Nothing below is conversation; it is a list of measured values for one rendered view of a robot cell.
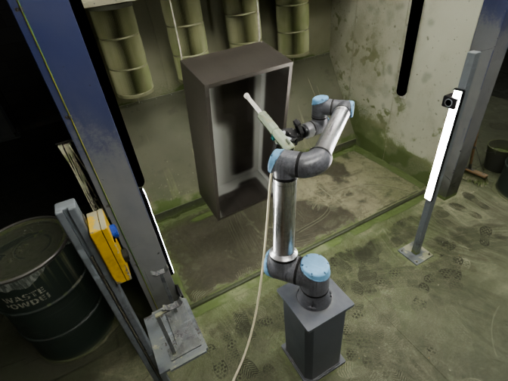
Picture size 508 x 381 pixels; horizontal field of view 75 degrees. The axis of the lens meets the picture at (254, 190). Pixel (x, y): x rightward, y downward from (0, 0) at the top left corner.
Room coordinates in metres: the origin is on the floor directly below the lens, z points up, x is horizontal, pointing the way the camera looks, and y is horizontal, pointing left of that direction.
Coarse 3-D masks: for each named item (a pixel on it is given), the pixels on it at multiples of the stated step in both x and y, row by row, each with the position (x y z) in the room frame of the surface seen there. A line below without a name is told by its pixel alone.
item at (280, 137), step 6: (246, 96) 1.87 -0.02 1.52; (252, 102) 1.82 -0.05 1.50; (258, 108) 1.77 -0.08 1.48; (264, 114) 1.72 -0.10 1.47; (264, 120) 1.68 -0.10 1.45; (270, 120) 1.67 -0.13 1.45; (270, 126) 1.63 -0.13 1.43; (276, 126) 1.63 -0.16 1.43; (270, 132) 1.64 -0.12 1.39; (276, 132) 1.59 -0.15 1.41; (282, 132) 1.59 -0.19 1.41; (276, 138) 1.58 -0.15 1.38; (282, 138) 1.55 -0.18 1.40; (288, 138) 1.55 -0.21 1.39; (276, 144) 1.58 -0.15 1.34; (282, 144) 1.52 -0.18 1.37; (288, 144) 1.51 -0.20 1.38
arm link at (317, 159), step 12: (336, 108) 1.63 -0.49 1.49; (348, 108) 1.63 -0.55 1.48; (336, 120) 1.50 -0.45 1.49; (324, 132) 1.40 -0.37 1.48; (336, 132) 1.41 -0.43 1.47; (324, 144) 1.29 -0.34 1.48; (300, 156) 1.20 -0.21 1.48; (312, 156) 1.19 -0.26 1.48; (324, 156) 1.20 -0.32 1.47; (300, 168) 1.17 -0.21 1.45; (312, 168) 1.16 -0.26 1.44; (324, 168) 1.18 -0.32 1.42
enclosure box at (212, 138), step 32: (192, 64) 2.05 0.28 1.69; (224, 64) 2.05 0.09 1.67; (256, 64) 2.04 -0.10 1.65; (288, 64) 2.06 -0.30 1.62; (192, 96) 2.02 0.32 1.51; (224, 96) 2.30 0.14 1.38; (256, 96) 2.44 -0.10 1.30; (288, 96) 2.12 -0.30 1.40; (192, 128) 2.15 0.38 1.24; (224, 128) 2.34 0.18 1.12; (256, 128) 2.49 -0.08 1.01; (224, 160) 2.39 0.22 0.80; (256, 160) 2.56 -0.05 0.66; (224, 192) 2.33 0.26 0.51; (256, 192) 2.32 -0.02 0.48
